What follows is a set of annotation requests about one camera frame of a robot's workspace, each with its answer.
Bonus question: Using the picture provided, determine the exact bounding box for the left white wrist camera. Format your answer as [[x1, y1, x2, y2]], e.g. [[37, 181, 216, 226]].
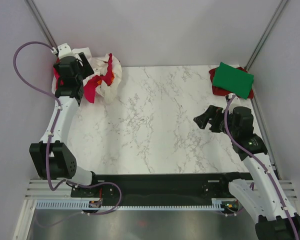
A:
[[50, 43, 76, 60]]

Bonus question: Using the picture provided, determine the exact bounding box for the white crumpled t-shirt in basket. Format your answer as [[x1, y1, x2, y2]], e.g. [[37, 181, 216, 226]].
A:
[[72, 47, 123, 105]]

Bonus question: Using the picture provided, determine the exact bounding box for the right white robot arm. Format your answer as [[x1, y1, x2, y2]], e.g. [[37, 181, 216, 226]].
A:
[[193, 105, 300, 240]]

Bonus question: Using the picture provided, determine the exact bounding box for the magenta crumpled t-shirt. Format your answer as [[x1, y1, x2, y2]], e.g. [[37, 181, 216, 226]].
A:
[[52, 53, 116, 104]]

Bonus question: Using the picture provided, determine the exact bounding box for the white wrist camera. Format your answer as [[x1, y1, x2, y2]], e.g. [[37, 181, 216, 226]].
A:
[[50, 43, 76, 60], [225, 93, 243, 113]]

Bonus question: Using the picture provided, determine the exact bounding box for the green folded t-shirt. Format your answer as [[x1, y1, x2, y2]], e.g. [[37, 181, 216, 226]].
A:
[[211, 62, 254, 100]]

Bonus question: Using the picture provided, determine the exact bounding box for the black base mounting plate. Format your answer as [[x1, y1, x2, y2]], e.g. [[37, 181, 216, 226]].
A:
[[70, 171, 256, 207]]

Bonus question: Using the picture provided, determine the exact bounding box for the white plastic laundry basket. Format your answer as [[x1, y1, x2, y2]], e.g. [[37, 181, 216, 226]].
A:
[[51, 76, 58, 95]]

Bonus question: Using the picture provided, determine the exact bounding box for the white slotted cable duct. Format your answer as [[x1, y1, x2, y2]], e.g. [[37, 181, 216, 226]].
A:
[[35, 199, 238, 211]]

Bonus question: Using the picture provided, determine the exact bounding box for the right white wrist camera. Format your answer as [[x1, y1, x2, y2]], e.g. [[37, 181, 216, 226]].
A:
[[225, 93, 243, 113]]

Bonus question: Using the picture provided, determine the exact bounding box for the dark red folded t-shirt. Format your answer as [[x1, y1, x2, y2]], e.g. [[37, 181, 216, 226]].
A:
[[208, 67, 255, 99]]

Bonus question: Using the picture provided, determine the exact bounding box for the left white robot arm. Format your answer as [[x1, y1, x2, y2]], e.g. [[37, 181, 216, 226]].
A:
[[29, 50, 100, 197]]

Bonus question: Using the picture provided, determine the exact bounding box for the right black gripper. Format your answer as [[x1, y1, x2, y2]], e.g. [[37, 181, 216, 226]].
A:
[[193, 104, 239, 138]]

